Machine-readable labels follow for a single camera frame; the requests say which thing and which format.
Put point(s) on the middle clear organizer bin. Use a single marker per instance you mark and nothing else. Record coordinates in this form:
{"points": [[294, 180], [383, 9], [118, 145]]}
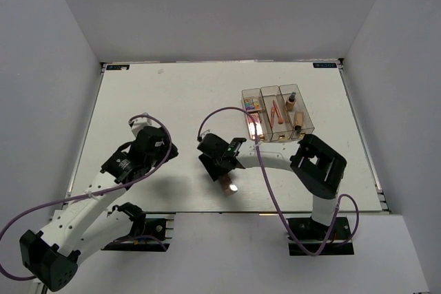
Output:
{"points": [[280, 133]]}

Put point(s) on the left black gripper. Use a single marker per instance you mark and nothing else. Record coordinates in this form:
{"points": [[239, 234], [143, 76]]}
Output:
{"points": [[173, 153]]}

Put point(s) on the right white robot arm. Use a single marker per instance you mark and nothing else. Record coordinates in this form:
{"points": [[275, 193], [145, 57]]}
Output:
{"points": [[317, 165]]}

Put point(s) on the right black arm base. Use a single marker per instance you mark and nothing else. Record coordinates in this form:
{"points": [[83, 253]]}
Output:
{"points": [[311, 234]]}

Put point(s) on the foundation bottle with pump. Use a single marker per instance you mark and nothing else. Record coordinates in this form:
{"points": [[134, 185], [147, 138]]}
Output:
{"points": [[290, 102]]}

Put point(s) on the clear organizer bin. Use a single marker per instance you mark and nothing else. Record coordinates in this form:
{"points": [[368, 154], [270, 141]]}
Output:
{"points": [[308, 126], [256, 93], [280, 133]]}

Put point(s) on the left clear organizer bin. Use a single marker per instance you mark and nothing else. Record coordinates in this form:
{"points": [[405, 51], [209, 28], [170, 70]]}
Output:
{"points": [[256, 93]]}

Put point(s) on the colourful square eyeshadow palette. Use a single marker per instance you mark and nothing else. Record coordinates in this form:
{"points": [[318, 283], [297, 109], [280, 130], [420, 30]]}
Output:
{"points": [[252, 104]]}

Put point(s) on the pink makeup brush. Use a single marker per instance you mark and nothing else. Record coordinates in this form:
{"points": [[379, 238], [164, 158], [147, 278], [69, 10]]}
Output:
{"points": [[277, 112]]}

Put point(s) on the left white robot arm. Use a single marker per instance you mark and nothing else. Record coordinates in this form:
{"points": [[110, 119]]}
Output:
{"points": [[54, 253]]}

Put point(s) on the orange makeup brush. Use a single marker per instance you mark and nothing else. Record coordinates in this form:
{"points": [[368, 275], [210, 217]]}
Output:
{"points": [[272, 117]]}

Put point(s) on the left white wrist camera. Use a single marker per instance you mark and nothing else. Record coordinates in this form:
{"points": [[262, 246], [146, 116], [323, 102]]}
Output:
{"points": [[137, 123]]}

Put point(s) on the right clear organizer bin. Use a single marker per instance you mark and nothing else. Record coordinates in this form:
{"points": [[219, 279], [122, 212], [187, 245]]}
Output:
{"points": [[308, 126]]}

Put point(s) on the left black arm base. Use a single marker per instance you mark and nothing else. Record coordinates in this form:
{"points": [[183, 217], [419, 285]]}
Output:
{"points": [[155, 236]]}

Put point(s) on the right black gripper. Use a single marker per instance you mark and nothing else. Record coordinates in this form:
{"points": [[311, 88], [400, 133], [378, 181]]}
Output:
{"points": [[214, 172]]}

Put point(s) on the silver eyeshadow palette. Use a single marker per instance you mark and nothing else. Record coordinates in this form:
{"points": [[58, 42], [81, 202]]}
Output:
{"points": [[228, 187]]}

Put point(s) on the pink blush palette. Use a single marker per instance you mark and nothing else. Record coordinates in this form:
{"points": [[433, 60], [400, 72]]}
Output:
{"points": [[255, 126]]}

